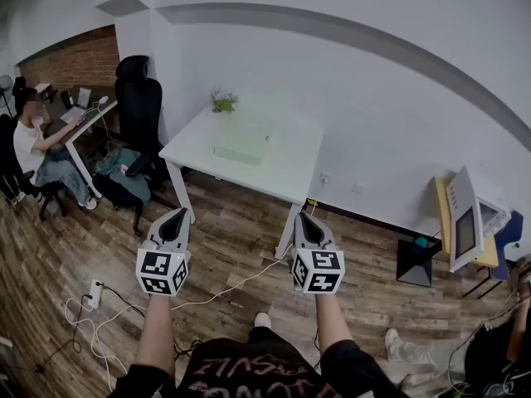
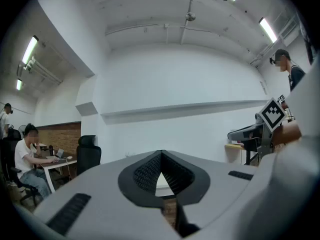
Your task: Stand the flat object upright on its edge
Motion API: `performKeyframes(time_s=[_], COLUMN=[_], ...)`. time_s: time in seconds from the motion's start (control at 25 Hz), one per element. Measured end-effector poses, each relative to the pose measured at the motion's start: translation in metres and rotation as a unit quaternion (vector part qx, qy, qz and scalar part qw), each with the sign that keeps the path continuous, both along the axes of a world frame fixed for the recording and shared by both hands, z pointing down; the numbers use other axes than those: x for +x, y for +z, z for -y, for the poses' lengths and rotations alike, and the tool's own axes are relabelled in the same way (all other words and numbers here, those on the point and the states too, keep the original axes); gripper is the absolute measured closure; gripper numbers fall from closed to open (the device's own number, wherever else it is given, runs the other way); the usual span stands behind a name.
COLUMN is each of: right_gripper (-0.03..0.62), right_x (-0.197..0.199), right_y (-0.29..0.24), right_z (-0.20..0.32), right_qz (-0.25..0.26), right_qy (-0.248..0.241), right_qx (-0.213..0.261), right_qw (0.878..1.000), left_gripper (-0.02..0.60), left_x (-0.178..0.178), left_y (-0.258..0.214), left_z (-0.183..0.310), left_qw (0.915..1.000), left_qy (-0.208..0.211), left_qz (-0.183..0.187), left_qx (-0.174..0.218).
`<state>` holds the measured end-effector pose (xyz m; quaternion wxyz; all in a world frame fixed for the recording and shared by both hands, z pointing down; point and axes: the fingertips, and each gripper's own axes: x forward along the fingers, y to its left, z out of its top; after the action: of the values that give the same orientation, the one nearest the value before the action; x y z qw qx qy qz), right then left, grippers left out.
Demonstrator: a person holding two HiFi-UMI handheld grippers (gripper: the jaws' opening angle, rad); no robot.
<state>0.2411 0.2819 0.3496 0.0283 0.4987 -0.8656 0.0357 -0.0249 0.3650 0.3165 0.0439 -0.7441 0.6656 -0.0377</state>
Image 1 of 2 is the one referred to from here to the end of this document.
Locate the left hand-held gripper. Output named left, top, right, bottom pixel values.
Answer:
left=135, top=207, right=192, bottom=298

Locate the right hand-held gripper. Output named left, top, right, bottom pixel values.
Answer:
left=291, top=211, right=346, bottom=296

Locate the pale green box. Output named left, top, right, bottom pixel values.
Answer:
left=212, top=120, right=275, bottom=167

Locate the person's left forearm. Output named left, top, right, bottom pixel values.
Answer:
left=134, top=294, right=178, bottom=383

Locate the person's right forearm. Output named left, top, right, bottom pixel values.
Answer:
left=314, top=292, right=356, bottom=364

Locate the teal jacket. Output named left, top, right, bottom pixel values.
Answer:
left=95, top=147, right=153, bottom=205

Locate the white power strip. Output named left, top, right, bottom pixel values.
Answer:
left=87, top=279, right=105, bottom=310

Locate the person's black trouser leg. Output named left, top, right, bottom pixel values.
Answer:
left=247, top=325, right=277, bottom=346

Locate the black office chair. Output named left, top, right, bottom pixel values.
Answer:
left=91, top=55, right=171, bottom=238

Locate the small potted flower plant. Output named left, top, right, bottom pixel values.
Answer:
left=210, top=88, right=241, bottom=114

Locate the person's black printed shirt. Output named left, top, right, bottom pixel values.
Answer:
left=107, top=337, right=412, bottom=398

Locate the white machine with screen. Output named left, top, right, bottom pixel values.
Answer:
left=446, top=165, right=512, bottom=274

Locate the silver laptop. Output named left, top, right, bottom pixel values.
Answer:
left=60, top=87, right=92, bottom=124

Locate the blue chair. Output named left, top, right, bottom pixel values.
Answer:
left=493, top=210, right=524, bottom=282

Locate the black standing fan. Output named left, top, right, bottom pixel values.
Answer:
left=0, top=75, right=14, bottom=119

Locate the black cable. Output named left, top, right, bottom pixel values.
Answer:
left=35, top=282, right=147, bottom=372

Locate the white cable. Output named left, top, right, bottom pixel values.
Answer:
left=65, top=255, right=294, bottom=391

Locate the black pedestal stand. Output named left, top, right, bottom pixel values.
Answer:
left=396, top=238, right=443, bottom=289

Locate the wooden desk with white frame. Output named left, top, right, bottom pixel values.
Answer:
left=34, top=83, right=119, bottom=199

